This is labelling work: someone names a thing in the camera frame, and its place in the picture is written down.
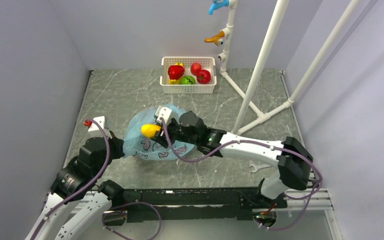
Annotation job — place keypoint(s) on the red fake tomato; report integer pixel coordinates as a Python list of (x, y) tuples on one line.
[(203, 76)]

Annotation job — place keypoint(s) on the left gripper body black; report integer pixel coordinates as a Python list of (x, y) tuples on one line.
[(115, 151)]

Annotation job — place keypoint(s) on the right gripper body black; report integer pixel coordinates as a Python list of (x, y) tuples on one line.
[(175, 133)]

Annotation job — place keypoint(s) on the white PVC pipe frame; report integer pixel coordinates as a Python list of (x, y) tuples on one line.
[(271, 33)]

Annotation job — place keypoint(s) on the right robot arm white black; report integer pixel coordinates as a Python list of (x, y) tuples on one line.
[(292, 163)]

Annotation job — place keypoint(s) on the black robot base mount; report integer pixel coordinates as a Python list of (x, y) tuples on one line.
[(238, 203)]

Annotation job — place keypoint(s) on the red fake apple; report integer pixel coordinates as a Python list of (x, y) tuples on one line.
[(195, 68)]

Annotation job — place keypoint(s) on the white plastic basket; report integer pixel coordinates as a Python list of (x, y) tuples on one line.
[(207, 63)]

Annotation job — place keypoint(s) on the light blue plastic bag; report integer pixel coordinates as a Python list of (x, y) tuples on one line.
[(135, 144)]

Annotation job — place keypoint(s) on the red fake bell pepper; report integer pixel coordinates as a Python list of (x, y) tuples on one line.
[(175, 72)]

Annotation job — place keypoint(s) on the blue faucet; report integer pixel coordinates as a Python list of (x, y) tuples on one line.
[(217, 4)]

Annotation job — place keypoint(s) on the green fake watermelon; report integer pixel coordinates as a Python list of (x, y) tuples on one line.
[(187, 80)]

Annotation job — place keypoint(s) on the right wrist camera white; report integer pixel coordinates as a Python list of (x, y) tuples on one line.
[(162, 115)]

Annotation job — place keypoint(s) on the silver wrench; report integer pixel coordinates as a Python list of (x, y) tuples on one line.
[(256, 167)]

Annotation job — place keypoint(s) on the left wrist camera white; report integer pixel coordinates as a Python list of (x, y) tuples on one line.
[(95, 126)]

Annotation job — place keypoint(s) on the aluminium rail frame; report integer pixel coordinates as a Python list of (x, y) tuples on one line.
[(309, 199)]

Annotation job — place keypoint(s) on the yellow fake banana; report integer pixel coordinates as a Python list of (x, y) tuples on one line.
[(175, 82)]

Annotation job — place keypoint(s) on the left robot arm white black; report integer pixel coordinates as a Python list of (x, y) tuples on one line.
[(71, 186)]

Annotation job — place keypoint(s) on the orange faucet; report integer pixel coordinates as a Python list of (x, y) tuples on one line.
[(217, 39)]

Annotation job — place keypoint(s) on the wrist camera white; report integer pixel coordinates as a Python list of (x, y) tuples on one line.
[(162, 115), (95, 126)]

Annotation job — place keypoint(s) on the yellow fake fruit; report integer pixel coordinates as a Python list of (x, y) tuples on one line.
[(150, 130)]

